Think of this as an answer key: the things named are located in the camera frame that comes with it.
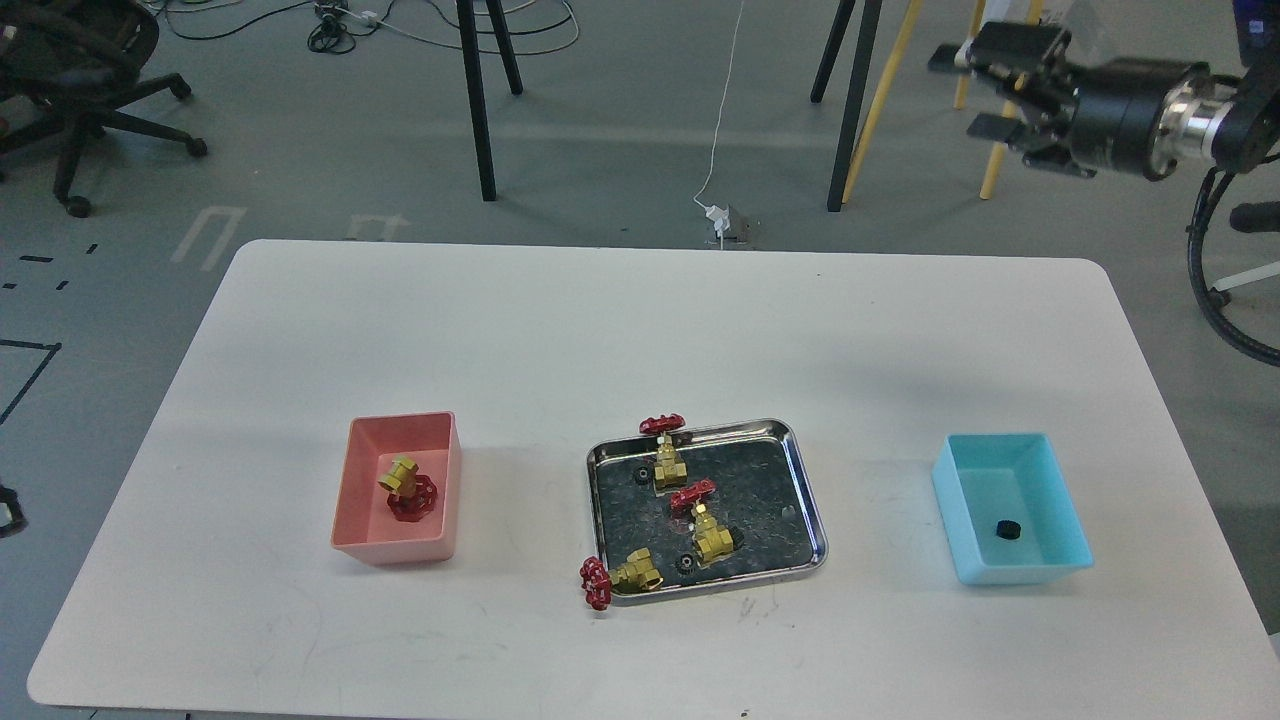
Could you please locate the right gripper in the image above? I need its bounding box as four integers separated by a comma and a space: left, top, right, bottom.
927, 20, 1097, 178

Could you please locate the brass valve large red wheel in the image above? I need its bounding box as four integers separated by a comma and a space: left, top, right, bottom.
378, 455, 438, 523

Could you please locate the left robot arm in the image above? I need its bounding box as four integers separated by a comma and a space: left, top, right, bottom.
0, 484, 29, 538

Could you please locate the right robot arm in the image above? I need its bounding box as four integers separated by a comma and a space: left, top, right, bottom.
928, 20, 1279, 182

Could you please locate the blue plastic box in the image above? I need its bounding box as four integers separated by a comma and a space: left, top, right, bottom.
932, 433, 1094, 585

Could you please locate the brass valve top of tray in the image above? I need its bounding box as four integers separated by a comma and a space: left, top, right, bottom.
639, 413, 689, 495

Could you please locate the brass valve of tray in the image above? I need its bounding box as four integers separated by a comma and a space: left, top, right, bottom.
668, 478, 735, 568
639, 413, 689, 495

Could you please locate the brass valve centre of tray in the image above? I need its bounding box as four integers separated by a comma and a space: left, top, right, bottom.
668, 478, 735, 568

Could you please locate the brass valve front left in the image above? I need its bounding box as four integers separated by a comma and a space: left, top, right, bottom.
579, 547, 664, 611

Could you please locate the pink plastic box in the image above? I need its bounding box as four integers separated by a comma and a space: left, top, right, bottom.
330, 411, 462, 565

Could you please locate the yellow wooden leg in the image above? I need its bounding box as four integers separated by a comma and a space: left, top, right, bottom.
836, 0, 923, 210
954, 1, 1044, 200

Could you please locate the black stand leg right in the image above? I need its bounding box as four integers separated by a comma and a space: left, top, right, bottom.
809, 1, 883, 213

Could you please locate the black stand leg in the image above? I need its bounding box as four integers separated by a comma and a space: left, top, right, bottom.
454, 0, 525, 202
809, 1, 883, 213

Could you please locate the floor power socket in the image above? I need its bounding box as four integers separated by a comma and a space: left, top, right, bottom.
704, 205, 750, 249

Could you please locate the steel tray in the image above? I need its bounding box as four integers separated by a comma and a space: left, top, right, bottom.
586, 419, 828, 607

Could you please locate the black stand leg left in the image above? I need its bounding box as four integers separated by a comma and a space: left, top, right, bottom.
454, 0, 525, 202

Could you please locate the black office chair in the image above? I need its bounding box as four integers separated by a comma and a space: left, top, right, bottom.
3, 1, 209, 218

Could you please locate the black corrugated cable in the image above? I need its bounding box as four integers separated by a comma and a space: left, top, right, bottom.
1187, 165, 1280, 368

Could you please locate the white cable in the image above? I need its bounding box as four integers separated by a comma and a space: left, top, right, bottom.
696, 0, 748, 223

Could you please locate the floor cable bundle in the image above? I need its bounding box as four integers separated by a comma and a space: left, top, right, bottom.
150, 0, 581, 56

